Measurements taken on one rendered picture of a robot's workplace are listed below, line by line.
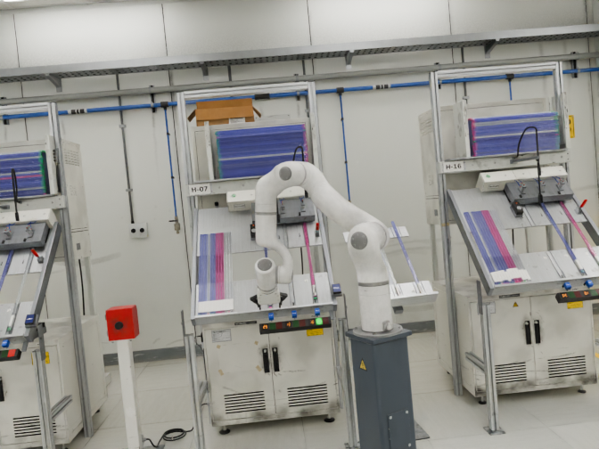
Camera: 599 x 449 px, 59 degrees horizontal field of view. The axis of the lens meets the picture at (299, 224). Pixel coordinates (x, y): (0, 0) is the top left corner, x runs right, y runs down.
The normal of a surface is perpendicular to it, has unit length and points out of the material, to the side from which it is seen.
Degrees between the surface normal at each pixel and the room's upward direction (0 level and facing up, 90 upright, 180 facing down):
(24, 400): 90
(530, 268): 44
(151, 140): 90
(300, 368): 90
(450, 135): 90
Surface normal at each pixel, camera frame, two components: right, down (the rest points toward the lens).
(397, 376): 0.48, 0.00
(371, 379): -0.87, 0.10
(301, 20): 0.05, 0.04
